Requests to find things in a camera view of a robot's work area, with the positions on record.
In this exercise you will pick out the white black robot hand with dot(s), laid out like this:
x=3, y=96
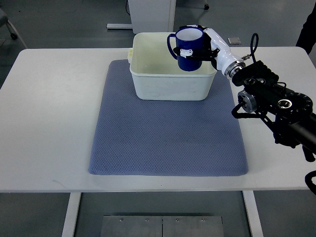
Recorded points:
x=216, y=51

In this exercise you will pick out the blue mug white inside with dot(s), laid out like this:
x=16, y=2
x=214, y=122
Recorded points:
x=182, y=44

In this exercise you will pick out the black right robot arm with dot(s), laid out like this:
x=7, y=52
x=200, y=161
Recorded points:
x=288, y=114

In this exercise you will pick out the white plastic box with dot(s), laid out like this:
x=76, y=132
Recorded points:
x=156, y=74

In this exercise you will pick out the small grey floor socket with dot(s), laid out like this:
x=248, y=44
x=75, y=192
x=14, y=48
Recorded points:
x=234, y=41

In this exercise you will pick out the person in dark clothes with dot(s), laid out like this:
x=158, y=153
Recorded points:
x=307, y=37

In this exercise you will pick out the blue quilted mat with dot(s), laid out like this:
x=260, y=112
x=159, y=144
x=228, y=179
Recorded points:
x=165, y=138

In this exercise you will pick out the right white table leg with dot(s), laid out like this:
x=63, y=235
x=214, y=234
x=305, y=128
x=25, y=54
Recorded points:
x=252, y=214

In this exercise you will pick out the white table leg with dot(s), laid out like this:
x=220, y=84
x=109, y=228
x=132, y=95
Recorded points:
x=252, y=214
x=71, y=215

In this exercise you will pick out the metal floor plate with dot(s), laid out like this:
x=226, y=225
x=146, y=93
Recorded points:
x=162, y=226

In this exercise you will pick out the grey office chair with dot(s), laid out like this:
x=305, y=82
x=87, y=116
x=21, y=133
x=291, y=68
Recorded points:
x=14, y=34

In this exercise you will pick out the left white table leg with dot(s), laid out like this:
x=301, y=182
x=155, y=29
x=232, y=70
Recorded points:
x=71, y=215

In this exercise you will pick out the white pedestal base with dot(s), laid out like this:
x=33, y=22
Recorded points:
x=148, y=16

